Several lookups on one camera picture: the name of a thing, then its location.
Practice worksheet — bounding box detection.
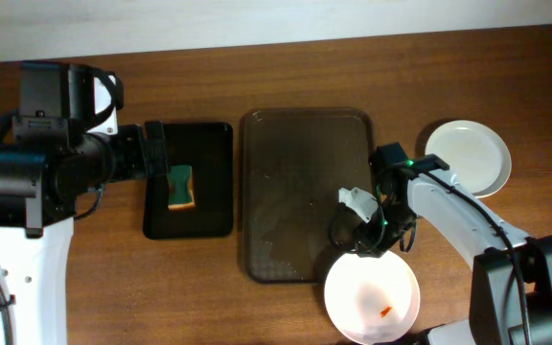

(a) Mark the white plate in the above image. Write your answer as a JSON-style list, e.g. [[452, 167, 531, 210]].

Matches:
[[324, 251, 421, 344], [425, 142, 512, 198], [425, 120, 512, 198]]

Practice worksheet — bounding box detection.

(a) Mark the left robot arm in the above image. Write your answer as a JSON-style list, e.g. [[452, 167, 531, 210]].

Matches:
[[0, 61, 169, 344]]

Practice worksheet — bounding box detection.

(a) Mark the green and yellow sponge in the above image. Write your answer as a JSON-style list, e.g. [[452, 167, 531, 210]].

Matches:
[[167, 165, 196, 211]]

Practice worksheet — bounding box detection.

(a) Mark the brown plastic serving tray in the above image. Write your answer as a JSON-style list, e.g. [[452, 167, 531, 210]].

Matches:
[[241, 107, 376, 284]]

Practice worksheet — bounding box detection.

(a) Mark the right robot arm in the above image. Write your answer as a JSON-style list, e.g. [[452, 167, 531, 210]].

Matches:
[[324, 143, 552, 344]]

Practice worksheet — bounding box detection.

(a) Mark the small black tray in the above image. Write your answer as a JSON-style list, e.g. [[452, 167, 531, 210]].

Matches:
[[143, 122, 234, 241]]

